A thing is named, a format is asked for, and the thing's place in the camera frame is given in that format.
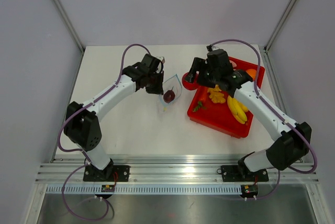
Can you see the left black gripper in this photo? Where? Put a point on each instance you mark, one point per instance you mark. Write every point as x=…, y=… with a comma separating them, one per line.
x=158, y=89

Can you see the right aluminium corner post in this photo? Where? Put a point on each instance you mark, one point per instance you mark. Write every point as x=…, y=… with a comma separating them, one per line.
x=280, y=24

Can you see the right circuit board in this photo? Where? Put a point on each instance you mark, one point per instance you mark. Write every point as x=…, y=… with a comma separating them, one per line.
x=249, y=190

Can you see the red plastic tray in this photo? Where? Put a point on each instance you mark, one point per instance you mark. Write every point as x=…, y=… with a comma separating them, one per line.
x=219, y=117

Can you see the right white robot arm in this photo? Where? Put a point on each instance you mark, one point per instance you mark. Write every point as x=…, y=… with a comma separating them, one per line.
x=291, y=139

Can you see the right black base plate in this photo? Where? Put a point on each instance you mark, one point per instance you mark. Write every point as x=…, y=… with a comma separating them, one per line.
x=231, y=173

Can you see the yellow banana bunch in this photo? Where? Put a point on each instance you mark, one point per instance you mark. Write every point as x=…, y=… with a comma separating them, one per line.
x=238, y=110

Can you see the red tomato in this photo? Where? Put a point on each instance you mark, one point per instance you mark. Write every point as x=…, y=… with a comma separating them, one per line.
x=187, y=85

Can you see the watermelon slice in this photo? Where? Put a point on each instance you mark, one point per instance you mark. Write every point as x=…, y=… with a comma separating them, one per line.
x=234, y=65

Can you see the aluminium corner post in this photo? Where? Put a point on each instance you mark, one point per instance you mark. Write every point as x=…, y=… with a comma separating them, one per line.
x=280, y=24
x=67, y=22

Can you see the clear zip top bag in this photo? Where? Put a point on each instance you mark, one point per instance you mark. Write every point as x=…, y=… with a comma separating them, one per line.
x=175, y=84

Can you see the orange fruit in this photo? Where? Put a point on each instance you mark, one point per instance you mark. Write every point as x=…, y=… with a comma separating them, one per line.
x=251, y=72

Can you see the left aluminium corner post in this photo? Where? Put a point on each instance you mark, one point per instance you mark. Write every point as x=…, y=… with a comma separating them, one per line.
x=67, y=22

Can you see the circuit board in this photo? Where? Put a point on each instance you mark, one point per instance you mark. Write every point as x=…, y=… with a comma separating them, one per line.
x=249, y=190
x=108, y=188

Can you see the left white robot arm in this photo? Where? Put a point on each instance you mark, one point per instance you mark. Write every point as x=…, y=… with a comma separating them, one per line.
x=82, y=125

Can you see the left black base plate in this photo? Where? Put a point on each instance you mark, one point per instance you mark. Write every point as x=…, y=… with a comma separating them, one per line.
x=119, y=173

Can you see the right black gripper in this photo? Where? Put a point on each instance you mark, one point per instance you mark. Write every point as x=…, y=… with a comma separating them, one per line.
x=199, y=65

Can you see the left circuit board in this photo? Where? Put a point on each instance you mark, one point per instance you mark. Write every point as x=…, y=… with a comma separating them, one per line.
x=108, y=188

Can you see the yellow ginger root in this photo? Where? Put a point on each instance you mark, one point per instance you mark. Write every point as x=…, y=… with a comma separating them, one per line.
x=216, y=95

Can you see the white slotted cable duct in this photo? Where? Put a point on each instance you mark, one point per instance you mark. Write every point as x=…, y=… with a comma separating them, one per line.
x=147, y=189

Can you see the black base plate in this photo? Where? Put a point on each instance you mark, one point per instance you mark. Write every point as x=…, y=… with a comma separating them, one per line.
x=119, y=173
x=231, y=173

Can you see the aluminium rail frame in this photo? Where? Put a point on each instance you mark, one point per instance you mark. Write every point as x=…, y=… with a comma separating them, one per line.
x=150, y=169

